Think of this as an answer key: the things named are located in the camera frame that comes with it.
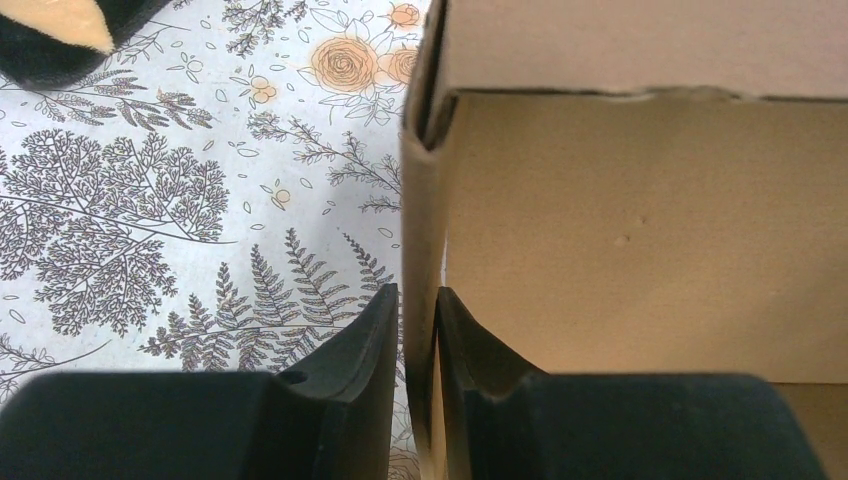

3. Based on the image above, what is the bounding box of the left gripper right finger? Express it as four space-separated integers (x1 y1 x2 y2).
435 287 826 479

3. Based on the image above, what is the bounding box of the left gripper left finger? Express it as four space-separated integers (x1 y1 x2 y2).
1 284 398 479

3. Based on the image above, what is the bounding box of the brown cardboard box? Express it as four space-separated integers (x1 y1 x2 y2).
401 1 847 479

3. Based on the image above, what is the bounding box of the floral patterned table mat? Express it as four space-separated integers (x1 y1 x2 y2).
1 1 428 479

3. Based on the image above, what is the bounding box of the black floral plush blanket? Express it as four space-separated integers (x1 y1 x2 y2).
1 0 167 90

